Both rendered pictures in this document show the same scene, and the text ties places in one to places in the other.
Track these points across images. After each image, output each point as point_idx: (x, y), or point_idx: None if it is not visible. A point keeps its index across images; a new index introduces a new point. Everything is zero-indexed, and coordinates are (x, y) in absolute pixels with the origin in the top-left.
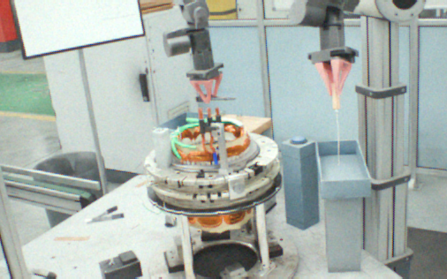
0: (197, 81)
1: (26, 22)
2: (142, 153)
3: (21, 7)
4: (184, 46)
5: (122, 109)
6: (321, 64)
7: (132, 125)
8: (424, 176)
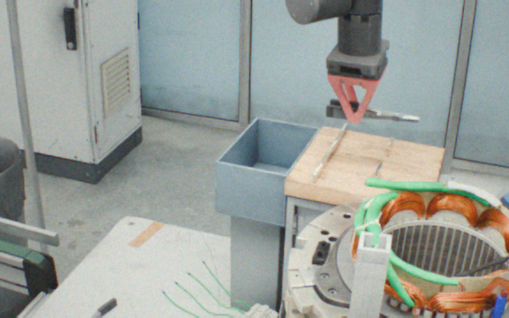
0: (348, 79)
1: None
2: (59, 126)
3: None
4: (341, 3)
5: (32, 59)
6: None
7: (45, 85)
8: (454, 168)
